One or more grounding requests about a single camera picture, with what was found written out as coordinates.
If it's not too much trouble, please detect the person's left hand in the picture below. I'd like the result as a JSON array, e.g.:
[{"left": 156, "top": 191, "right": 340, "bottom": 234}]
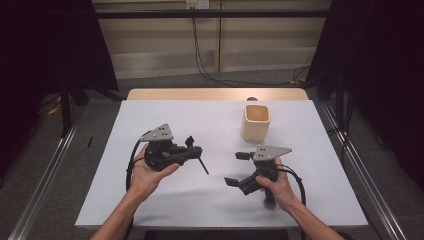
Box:
[{"left": 127, "top": 144, "right": 181, "bottom": 202}]

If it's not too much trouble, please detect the black curtain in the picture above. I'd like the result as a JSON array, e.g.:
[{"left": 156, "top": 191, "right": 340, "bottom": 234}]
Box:
[
  {"left": 304, "top": 0, "right": 424, "bottom": 192},
  {"left": 0, "top": 0, "right": 120, "bottom": 178}
]

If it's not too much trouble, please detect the aluminium floor rail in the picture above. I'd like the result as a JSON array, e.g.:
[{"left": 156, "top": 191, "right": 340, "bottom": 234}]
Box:
[
  {"left": 8, "top": 109, "right": 85, "bottom": 240},
  {"left": 321, "top": 101, "right": 408, "bottom": 240}
]

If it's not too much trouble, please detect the hand-held gripper cable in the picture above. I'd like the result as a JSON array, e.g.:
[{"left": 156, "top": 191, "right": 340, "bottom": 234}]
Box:
[
  {"left": 276, "top": 164, "right": 308, "bottom": 240},
  {"left": 124, "top": 138, "right": 152, "bottom": 240}
]

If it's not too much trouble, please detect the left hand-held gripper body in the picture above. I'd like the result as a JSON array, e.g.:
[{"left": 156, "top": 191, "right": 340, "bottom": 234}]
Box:
[{"left": 139, "top": 123, "right": 195, "bottom": 173}]

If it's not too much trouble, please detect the black metal stand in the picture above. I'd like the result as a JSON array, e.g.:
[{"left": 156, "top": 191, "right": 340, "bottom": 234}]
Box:
[
  {"left": 59, "top": 74, "right": 73, "bottom": 138},
  {"left": 334, "top": 71, "right": 346, "bottom": 134}
]

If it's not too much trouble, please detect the black wall cable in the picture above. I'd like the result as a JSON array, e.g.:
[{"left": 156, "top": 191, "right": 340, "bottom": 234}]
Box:
[{"left": 191, "top": 8, "right": 311, "bottom": 88}]

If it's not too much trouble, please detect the black horizontal bar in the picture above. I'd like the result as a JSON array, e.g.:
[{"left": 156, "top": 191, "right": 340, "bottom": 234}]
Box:
[{"left": 94, "top": 9, "right": 332, "bottom": 19}]

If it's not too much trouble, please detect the right hand-held gripper cable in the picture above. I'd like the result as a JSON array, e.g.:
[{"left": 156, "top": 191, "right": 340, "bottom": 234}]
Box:
[{"left": 276, "top": 164, "right": 308, "bottom": 240}]

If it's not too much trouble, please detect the yellow floor object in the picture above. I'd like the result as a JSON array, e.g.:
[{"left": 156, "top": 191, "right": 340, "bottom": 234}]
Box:
[{"left": 46, "top": 103, "right": 63, "bottom": 116}]

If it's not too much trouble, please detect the thin black eyebrow brush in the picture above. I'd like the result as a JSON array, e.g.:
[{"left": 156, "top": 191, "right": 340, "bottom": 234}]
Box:
[{"left": 198, "top": 156, "right": 210, "bottom": 176}]

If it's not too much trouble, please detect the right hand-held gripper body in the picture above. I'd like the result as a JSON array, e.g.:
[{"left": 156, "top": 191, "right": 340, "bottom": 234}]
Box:
[{"left": 237, "top": 145, "right": 293, "bottom": 196}]

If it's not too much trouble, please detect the person's right hand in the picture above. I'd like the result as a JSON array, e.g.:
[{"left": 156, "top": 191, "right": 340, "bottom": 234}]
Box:
[{"left": 255, "top": 157, "right": 300, "bottom": 213}]

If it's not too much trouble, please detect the wooden table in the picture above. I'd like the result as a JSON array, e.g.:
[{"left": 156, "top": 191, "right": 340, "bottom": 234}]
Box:
[{"left": 126, "top": 87, "right": 309, "bottom": 102}]

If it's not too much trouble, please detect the beige square cup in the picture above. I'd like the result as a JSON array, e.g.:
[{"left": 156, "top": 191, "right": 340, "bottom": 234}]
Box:
[{"left": 240, "top": 104, "right": 272, "bottom": 144}]

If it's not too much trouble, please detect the white wall socket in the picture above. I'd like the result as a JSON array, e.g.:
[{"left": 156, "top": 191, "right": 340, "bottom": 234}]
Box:
[{"left": 185, "top": 0, "right": 210, "bottom": 10}]

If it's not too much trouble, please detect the white table mat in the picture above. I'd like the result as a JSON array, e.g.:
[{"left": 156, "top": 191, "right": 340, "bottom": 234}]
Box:
[{"left": 75, "top": 99, "right": 369, "bottom": 230}]

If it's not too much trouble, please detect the left hand-held gripper cable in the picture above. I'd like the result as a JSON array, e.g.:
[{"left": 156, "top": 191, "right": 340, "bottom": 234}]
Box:
[{"left": 124, "top": 138, "right": 152, "bottom": 240}]

